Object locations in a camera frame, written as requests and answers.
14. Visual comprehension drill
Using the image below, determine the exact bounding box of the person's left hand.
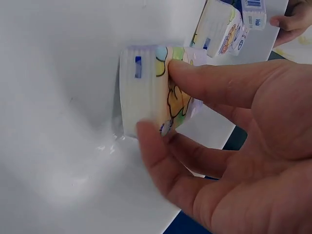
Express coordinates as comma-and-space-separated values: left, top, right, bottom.
270, 0, 312, 48

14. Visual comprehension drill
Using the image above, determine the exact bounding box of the person's right hand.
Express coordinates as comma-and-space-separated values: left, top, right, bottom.
136, 58, 312, 234

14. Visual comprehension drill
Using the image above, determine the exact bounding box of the cartoon print tissue packet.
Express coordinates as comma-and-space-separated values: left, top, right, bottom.
191, 0, 250, 59
119, 45, 208, 139

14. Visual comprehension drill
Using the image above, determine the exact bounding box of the purple packet with barcode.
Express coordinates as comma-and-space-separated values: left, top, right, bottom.
231, 0, 267, 31

